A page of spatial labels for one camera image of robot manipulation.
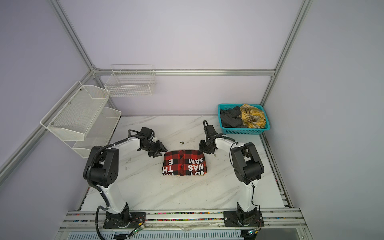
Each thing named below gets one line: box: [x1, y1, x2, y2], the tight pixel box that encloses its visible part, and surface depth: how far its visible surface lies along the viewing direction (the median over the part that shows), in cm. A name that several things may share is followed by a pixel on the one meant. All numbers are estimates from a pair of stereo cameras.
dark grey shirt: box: [220, 106, 248, 128], surface depth 109 cm
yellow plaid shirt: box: [237, 104, 267, 129], surface depth 107 cm
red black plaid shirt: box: [162, 150, 207, 176], surface depth 88 cm
